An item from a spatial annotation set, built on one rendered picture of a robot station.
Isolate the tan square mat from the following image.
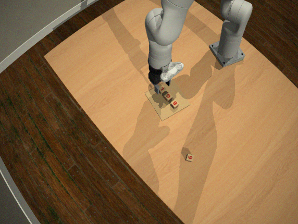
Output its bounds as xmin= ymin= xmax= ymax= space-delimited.
xmin=145 ymin=79 xmax=190 ymax=121

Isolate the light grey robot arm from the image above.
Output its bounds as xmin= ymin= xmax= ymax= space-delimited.
xmin=145 ymin=0 xmax=253 ymax=61

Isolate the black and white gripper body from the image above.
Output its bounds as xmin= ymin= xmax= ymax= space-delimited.
xmin=148 ymin=54 xmax=184 ymax=85

